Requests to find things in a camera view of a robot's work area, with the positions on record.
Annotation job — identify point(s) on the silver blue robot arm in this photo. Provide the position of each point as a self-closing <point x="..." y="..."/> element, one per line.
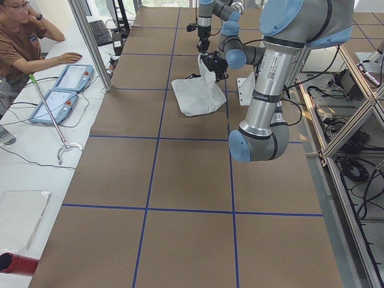
<point x="225" y="10"/>
<point x="287" y="27"/>

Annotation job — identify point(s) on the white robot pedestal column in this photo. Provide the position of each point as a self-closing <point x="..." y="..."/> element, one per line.
<point x="246" y="87"/>

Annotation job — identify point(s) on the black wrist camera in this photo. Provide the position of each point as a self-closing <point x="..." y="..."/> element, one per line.
<point x="191" y="27"/>

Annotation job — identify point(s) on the person's hand on mouse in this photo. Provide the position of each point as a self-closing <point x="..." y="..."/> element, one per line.
<point x="69" y="58"/>

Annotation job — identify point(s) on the clear plastic bag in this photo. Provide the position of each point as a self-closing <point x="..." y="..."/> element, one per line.
<point x="21" y="214"/>

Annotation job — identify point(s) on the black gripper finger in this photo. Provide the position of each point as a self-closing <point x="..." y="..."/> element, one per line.
<point x="203" y="46"/>
<point x="220" y="75"/>

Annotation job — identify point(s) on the aluminium frame post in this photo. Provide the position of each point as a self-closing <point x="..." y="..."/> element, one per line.
<point x="80" y="17"/>

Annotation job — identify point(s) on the lower blue teach pendant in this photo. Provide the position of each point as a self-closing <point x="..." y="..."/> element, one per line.
<point x="60" y="103"/>

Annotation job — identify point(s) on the seated person brown shirt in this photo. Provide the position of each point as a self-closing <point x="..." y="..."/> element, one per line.
<point x="22" y="28"/>

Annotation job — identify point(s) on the silver reacher grabber tool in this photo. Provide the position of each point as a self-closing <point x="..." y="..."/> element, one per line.
<point x="66" y="145"/>

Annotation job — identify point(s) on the red cylinder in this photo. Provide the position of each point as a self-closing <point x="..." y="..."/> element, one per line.
<point x="18" y="264"/>

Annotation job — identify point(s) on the upper blue teach pendant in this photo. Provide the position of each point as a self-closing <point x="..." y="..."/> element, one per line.
<point x="74" y="77"/>

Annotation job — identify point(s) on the black power supply box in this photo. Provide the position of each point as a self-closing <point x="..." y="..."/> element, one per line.
<point x="345" y="80"/>

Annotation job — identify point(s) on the blue teach pendant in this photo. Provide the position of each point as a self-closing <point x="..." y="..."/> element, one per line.
<point x="74" y="77"/>
<point x="60" y="103"/>

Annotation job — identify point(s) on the white cartoon print t-shirt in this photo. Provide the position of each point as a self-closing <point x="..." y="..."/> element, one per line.
<point x="199" y="95"/>

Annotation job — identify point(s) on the black keyboard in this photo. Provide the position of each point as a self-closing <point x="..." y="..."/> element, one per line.
<point x="100" y="32"/>

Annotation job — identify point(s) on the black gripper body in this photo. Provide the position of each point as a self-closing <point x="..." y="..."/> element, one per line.
<point x="204" y="33"/>
<point x="221" y="64"/>

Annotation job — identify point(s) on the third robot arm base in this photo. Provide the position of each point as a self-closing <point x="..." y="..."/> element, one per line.
<point x="370" y="62"/>

